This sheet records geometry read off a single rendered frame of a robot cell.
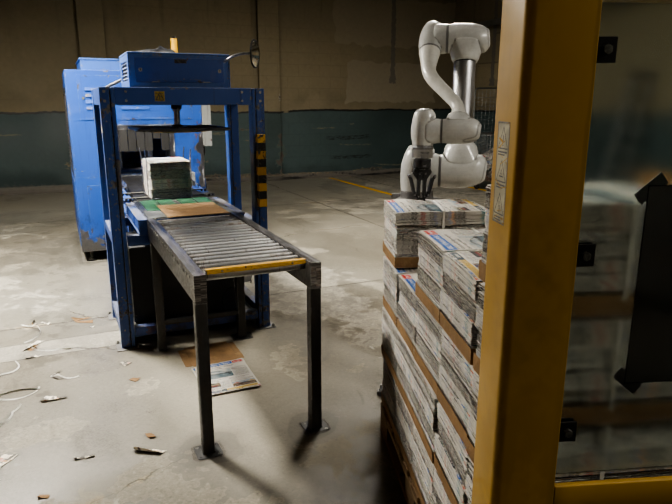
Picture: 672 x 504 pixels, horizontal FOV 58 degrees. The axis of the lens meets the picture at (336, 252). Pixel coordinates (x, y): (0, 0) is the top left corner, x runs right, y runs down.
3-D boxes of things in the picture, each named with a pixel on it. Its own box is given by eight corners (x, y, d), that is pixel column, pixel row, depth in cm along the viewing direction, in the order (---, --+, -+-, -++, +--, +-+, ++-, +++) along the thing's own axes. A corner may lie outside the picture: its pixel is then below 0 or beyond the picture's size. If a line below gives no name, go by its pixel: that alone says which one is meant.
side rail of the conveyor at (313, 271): (322, 288, 264) (322, 261, 261) (311, 289, 262) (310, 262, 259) (238, 230, 383) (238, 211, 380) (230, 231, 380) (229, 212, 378)
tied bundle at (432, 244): (521, 291, 210) (526, 226, 204) (562, 321, 182) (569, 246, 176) (414, 295, 206) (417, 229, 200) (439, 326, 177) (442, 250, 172)
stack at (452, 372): (459, 423, 285) (469, 251, 265) (585, 632, 173) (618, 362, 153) (378, 427, 281) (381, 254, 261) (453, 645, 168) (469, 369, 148)
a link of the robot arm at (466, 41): (438, 189, 295) (485, 190, 291) (438, 186, 279) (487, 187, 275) (446, 29, 293) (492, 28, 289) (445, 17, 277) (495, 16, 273)
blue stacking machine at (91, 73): (219, 249, 620) (209, 36, 570) (83, 263, 568) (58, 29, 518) (189, 223, 753) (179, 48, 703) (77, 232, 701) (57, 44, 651)
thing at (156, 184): (193, 196, 439) (191, 160, 433) (150, 199, 427) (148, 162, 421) (183, 190, 473) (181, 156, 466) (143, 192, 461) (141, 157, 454)
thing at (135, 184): (218, 208, 447) (217, 195, 445) (126, 215, 421) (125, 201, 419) (179, 183, 582) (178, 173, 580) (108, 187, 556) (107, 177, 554)
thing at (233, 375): (261, 385, 321) (261, 384, 321) (208, 396, 310) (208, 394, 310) (242, 359, 354) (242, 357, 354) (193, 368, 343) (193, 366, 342)
